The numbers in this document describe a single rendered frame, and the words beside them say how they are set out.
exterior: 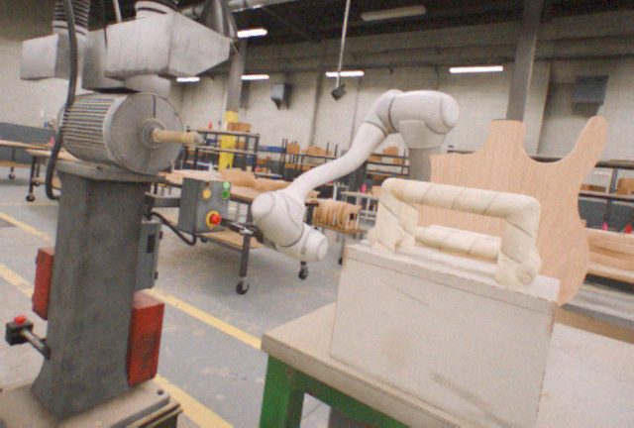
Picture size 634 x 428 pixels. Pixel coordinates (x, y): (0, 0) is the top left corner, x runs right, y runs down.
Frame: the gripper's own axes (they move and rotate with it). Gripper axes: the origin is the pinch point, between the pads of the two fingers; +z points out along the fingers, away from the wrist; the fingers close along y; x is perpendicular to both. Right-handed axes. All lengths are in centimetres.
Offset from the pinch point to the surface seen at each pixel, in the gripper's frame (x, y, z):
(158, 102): 37.7, -26.1, 10.6
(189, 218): -0.1, -8.0, 11.7
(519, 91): 217, 658, -13
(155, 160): 19.3, -25.0, 10.3
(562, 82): 347, 1072, -65
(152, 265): -21.6, -9.4, 28.8
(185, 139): 27.0, -28.6, -8.5
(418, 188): 23, -45, -82
